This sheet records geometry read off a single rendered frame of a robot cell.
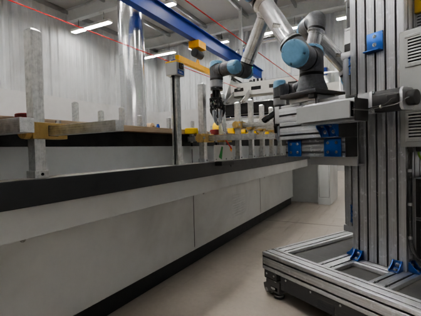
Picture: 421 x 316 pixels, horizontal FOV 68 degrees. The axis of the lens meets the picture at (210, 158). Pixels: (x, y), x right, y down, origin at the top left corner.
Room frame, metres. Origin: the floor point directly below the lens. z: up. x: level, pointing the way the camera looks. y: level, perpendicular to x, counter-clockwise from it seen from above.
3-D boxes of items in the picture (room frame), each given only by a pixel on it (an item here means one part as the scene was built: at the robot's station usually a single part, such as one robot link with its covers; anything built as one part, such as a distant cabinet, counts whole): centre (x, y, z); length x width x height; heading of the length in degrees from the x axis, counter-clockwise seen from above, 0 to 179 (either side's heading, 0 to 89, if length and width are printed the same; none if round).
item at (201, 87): (1.84, 0.04, 0.92); 0.04 x 0.04 x 0.48; 61
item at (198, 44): (7.13, 0.23, 2.95); 0.34 x 0.26 x 0.49; 152
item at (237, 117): (2.27, -0.20, 0.87); 0.04 x 0.04 x 0.48; 61
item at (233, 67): (1.76, -0.13, 1.22); 0.11 x 0.11 x 0.08; 48
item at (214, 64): (1.81, -0.05, 1.22); 0.09 x 0.08 x 0.11; 48
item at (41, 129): (0.98, 0.52, 0.84); 0.14 x 0.06 x 0.05; 151
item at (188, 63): (7.13, 0.23, 2.65); 1.70 x 0.09 x 0.32; 152
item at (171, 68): (1.61, 0.17, 1.18); 0.07 x 0.07 x 0.08; 61
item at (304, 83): (1.57, -0.51, 1.09); 0.15 x 0.15 x 0.10
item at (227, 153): (2.01, -0.09, 0.75); 0.26 x 0.01 x 0.10; 151
